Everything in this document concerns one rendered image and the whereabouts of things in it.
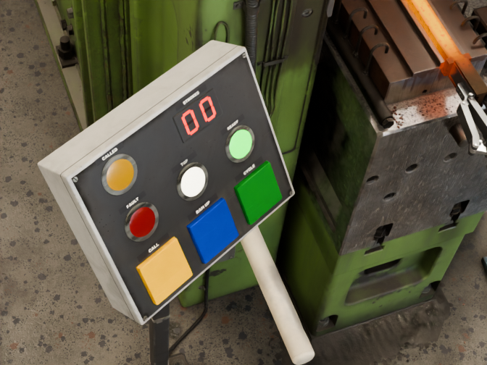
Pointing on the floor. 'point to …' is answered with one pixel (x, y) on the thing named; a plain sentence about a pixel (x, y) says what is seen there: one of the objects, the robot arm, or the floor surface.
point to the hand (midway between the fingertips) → (467, 82)
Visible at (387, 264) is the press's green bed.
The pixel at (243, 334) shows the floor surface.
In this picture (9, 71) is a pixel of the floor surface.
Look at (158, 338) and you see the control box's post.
